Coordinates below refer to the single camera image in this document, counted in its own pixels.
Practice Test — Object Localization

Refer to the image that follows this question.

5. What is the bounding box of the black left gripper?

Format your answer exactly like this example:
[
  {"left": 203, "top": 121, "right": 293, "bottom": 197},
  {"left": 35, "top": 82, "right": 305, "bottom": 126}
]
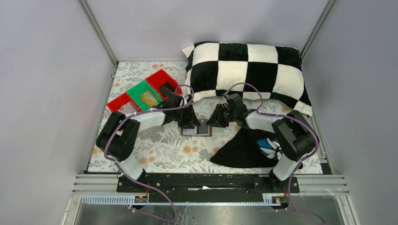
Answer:
[{"left": 173, "top": 105, "right": 201, "bottom": 129}]

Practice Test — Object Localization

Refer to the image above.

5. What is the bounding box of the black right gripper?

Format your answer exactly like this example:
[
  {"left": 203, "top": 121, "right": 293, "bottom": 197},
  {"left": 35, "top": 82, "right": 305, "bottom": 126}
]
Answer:
[{"left": 206, "top": 104, "right": 237, "bottom": 129}]

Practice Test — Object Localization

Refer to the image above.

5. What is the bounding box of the brown leather card holder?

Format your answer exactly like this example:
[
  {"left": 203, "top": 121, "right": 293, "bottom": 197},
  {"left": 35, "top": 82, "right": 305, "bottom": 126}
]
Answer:
[{"left": 181, "top": 119, "right": 212, "bottom": 137}]

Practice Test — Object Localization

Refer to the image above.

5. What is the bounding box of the black shirt blue white print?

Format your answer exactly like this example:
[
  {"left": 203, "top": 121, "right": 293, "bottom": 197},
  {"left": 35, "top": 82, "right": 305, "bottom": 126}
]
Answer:
[{"left": 210, "top": 128, "right": 289, "bottom": 168}]

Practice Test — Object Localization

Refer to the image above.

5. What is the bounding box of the green plastic bin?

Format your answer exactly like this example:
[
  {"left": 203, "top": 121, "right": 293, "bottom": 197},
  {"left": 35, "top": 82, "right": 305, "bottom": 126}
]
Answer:
[{"left": 126, "top": 80, "right": 163, "bottom": 112}]

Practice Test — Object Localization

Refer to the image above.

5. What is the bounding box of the red bin with cards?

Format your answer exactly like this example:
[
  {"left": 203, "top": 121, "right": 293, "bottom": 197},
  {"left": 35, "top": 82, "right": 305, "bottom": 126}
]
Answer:
[{"left": 106, "top": 92, "right": 142, "bottom": 112}]

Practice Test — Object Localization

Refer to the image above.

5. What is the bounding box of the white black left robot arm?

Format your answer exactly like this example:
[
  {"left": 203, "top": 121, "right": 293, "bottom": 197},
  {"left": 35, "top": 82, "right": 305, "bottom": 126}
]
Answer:
[{"left": 95, "top": 93, "right": 200, "bottom": 193}]

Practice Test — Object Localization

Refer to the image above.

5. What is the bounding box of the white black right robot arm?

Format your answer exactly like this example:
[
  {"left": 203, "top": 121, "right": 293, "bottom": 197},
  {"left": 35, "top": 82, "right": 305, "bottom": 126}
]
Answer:
[{"left": 207, "top": 94, "right": 319, "bottom": 193}]

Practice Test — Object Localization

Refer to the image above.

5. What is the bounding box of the floral patterned table mat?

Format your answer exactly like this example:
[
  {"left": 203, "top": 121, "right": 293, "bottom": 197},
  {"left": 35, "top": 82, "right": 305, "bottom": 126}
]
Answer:
[{"left": 88, "top": 61, "right": 323, "bottom": 174}]

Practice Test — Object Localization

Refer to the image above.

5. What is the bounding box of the black object in red bin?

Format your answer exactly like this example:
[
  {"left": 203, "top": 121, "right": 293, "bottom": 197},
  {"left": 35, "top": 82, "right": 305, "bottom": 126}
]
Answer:
[{"left": 159, "top": 83, "right": 175, "bottom": 98}]

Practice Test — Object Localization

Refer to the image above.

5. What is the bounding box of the yellow object in green bin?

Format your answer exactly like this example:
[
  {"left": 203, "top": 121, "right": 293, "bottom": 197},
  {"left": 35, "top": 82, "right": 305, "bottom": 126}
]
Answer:
[{"left": 140, "top": 91, "right": 159, "bottom": 107}]

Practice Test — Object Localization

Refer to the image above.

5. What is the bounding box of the black white checkered pillow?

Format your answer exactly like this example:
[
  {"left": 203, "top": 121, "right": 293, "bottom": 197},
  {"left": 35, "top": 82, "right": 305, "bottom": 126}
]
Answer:
[{"left": 182, "top": 41, "right": 313, "bottom": 117}]

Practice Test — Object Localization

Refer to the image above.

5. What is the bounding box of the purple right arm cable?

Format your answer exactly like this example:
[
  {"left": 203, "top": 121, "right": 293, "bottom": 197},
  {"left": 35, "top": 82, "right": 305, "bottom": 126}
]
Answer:
[{"left": 223, "top": 82, "right": 326, "bottom": 224}]

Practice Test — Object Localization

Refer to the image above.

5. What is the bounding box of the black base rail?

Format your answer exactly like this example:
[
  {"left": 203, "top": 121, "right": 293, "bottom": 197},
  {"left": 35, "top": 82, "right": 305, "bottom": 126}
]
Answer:
[{"left": 116, "top": 173, "right": 300, "bottom": 204}]

